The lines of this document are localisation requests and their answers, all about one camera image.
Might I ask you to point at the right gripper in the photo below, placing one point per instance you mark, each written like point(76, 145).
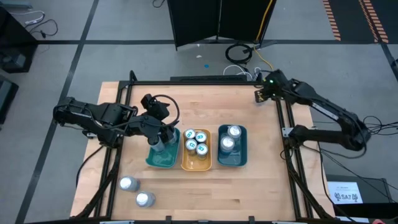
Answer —
point(275, 85)

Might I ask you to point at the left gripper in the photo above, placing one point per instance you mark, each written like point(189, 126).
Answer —
point(158, 127)

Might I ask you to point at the teal plastic bin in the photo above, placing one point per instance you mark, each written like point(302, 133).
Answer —
point(163, 158)

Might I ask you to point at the blue silver Red Bull can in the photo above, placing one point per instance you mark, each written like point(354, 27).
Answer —
point(201, 137)
point(202, 149)
point(191, 144)
point(190, 133)

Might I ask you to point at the yellow plastic bin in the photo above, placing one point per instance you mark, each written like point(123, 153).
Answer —
point(196, 163)

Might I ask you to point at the dark blue plastic bin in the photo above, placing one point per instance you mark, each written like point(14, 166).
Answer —
point(239, 152)

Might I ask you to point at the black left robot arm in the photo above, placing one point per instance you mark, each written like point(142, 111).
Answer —
point(93, 118)

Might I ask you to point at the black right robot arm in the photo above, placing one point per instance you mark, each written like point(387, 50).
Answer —
point(326, 137)

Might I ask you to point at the silver mounting plate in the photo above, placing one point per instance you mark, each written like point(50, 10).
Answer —
point(285, 132)

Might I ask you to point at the long black bar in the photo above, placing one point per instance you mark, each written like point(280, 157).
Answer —
point(208, 78)

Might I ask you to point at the black folding divider screen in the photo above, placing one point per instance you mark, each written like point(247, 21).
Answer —
point(196, 18)

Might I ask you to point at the white paper sign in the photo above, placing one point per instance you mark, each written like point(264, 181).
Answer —
point(345, 193)

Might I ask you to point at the black cart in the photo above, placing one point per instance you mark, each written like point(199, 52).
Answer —
point(376, 193)

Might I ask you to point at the black floor box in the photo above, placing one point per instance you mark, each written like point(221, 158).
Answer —
point(6, 99)

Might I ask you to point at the black desk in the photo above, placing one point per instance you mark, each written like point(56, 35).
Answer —
point(12, 46)

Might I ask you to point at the black aluminium table frame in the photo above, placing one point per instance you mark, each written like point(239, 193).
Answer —
point(146, 82)

